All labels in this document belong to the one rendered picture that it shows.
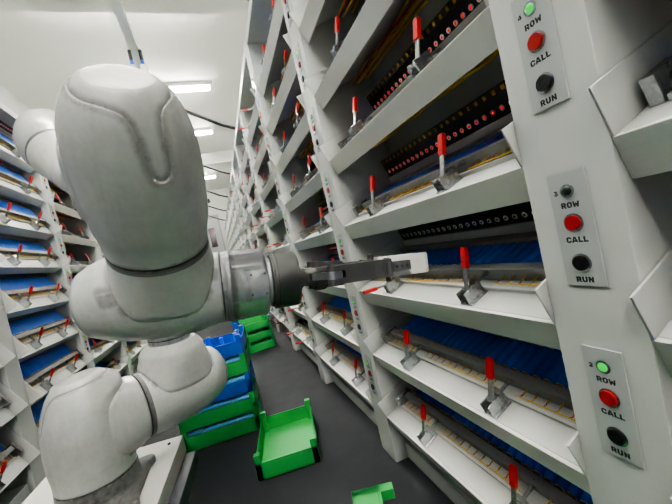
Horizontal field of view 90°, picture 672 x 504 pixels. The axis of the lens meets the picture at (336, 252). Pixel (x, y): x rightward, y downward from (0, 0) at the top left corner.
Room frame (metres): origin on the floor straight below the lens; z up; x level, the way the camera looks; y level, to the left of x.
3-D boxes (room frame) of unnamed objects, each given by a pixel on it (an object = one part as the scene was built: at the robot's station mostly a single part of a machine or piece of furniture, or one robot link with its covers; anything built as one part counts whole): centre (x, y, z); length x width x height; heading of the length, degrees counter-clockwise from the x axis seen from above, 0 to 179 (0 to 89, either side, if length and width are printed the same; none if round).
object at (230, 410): (1.41, 0.62, 0.12); 0.30 x 0.20 x 0.08; 101
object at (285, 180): (1.70, 0.11, 0.86); 0.20 x 0.09 x 1.73; 109
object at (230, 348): (1.41, 0.62, 0.36); 0.30 x 0.20 x 0.08; 101
